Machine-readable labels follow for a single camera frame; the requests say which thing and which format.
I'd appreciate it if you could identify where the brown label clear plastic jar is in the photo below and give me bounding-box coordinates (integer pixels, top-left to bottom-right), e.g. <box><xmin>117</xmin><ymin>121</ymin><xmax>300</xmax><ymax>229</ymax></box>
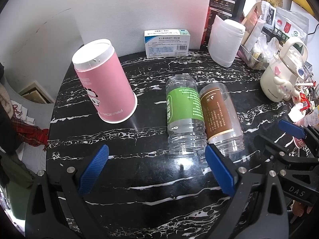
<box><xmin>200</xmin><ymin>83</ymin><xmax>245</xmax><ymax>155</ymax></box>

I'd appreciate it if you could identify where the pink paper cup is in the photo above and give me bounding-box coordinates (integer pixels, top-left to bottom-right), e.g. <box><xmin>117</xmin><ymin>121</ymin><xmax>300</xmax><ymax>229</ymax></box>
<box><xmin>72</xmin><ymin>39</ymin><xmax>137</xmax><ymax>123</ymax></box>

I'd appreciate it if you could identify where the cream cartoon kettle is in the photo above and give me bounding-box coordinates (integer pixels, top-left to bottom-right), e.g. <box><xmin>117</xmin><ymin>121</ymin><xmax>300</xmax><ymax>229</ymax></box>
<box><xmin>260</xmin><ymin>37</ymin><xmax>308</xmax><ymax>103</ymax></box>

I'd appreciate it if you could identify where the green label clear plastic jar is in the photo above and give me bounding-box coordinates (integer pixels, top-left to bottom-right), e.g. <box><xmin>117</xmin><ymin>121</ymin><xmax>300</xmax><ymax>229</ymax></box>
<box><xmin>165</xmin><ymin>74</ymin><xmax>207</xmax><ymax>157</ymax></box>

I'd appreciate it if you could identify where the red plaid cloth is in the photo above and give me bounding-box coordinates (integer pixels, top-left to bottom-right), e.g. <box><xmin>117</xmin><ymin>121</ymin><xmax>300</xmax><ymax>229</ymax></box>
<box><xmin>11</xmin><ymin>117</ymin><xmax>49</xmax><ymax>151</ymax></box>

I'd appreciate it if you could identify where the clear acrylic organizer tray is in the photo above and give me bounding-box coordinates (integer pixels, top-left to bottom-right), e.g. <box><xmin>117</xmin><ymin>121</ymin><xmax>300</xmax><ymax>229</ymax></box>
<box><xmin>237</xmin><ymin>43</ymin><xmax>269</xmax><ymax>71</ymax></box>

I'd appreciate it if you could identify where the silver green tea bag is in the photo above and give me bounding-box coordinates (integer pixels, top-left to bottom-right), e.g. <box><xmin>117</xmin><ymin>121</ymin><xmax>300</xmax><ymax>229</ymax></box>
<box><xmin>274</xmin><ymin>7</ymin><xmax>309</xmax><ymax>44</ymax></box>

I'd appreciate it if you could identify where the white toilet paper roll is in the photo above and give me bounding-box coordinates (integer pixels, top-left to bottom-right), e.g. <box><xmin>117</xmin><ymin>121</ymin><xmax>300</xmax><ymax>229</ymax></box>
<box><xmin>208</xmin><ymin>15</ymin><xmax>245</xmax><ymax>68</ymax></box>

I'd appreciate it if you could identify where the white blue medicine box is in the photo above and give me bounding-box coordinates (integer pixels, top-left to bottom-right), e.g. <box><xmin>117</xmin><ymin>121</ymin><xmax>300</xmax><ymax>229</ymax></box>
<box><xmin>144</xmin><ymin>29</ymin><xmax>190</xmax><ymax>58</ymax></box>

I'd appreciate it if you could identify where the black printed snack bag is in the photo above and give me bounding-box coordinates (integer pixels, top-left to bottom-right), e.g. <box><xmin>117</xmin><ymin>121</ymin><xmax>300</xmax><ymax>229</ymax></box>
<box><xmin>201</xmin><ymin>0</ymin><xmax>245</xmax><ymax>46</ymax></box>

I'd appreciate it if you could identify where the white foam board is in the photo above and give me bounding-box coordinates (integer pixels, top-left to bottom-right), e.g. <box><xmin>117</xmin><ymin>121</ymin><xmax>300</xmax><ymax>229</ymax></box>
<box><xmin>67</xmin><ymin>0</ymin><xmax>209</xmax><ymax>57</ymax></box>

